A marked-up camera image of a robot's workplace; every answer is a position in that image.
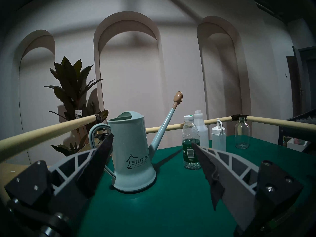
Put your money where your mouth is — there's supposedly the dark brown door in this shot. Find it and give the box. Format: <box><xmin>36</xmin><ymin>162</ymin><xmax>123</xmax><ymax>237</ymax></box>
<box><xmin>286</xmin><ymin>46</ymin><xmax>316</xmax><ymax>117</ymax></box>

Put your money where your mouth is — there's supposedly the light wooden table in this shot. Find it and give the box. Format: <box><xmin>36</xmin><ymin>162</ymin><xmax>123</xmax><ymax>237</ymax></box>
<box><xmin>0</xmin><ymin>163</ymin><xmax>51</xmax><ymax>205</ymax></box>

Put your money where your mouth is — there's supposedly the white box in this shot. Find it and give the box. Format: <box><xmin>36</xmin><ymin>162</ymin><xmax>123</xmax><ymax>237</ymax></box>
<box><xmin>286</xmin><ymin>138</ymin><xmax>309</xmax><ymax>152</ymax></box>

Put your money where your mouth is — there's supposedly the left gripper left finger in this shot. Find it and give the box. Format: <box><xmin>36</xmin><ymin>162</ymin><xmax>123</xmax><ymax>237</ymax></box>
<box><xmin>47</xmin><ymin>133</ymin><xmax>114</xmax><ymax>200</ymax></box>

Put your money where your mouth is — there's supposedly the green shelf cart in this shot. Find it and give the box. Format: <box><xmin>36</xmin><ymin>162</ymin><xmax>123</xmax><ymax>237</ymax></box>
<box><xmin>0</xmin><ymin>114</ymin><xmax>316</xmax><ymax>237</ymax></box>

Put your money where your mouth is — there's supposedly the light blue watering can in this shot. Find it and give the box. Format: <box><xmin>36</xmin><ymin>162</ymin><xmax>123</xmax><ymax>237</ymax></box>
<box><xmin>88</xmin><ymin>91</ymin><xmax>183</xmax><ymax>192</ymax></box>

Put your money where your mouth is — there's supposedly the clear glass bottle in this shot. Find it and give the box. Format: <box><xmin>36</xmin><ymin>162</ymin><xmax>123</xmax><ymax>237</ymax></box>
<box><xmin>235</xmin><ymin>117</ymin><xmax>250</xmax><ymax>149</ymax></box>

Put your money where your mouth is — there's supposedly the dark green potted plant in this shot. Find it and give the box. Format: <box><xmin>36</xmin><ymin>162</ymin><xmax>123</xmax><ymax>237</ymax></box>
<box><xmin>43</xmin><ymin>56</ymin><xmax>109</xmax><ymax>157</ymax></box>

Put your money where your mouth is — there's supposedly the white pump bottle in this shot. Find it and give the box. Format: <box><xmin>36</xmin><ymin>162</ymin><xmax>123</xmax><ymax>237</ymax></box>
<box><xmin>212</xmin><ymin>118</ymin><xmax>227</xmax><ymax>152</ymax></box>

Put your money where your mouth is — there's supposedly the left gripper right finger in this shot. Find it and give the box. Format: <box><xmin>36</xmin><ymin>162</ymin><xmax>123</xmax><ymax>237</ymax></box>
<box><xmin>191</xmin><ymin>143</ymin><xmax>259</xmax><ymax>230</ymax></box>

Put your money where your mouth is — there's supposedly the white opaque plastic bottle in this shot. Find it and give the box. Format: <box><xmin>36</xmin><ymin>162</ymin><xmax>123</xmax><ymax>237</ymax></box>
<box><xmin>193</xmin><ymin>110</ymin><xmax>209</xmax><ymax>148</ymax></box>

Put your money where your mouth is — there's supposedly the green label water bottle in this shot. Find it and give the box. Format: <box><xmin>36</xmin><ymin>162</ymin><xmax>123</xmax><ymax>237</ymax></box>
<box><xmin>182</xmin><ymin>115</ymin><xmax>201</xmax><ymax>170</ymax></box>

